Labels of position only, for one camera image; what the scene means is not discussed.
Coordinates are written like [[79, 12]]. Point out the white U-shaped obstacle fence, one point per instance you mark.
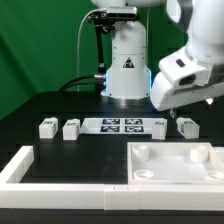
[[16, 194]]

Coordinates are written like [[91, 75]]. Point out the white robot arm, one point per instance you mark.
[[128, 78]]

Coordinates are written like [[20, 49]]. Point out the white square tabletop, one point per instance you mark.
[[174, 163]]

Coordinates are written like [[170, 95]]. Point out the black camera on stand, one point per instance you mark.
[[104, 21]]

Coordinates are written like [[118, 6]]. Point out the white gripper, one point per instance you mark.
[[183, 80]]

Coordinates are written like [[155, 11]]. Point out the white marker base plate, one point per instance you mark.
[[118, 125]]

